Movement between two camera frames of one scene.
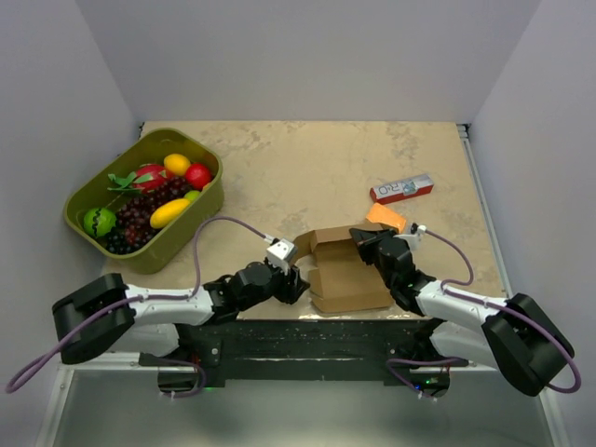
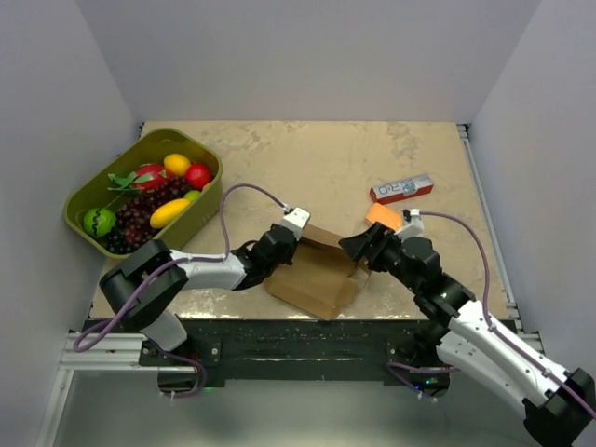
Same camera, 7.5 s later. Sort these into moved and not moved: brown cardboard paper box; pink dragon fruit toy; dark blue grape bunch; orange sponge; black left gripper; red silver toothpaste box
Moved: black left gripper; brown cardboard paper box
Not moved: dark blue grape bunch; pink dragon fruit toy; orange sponge; red silver toothpaste box
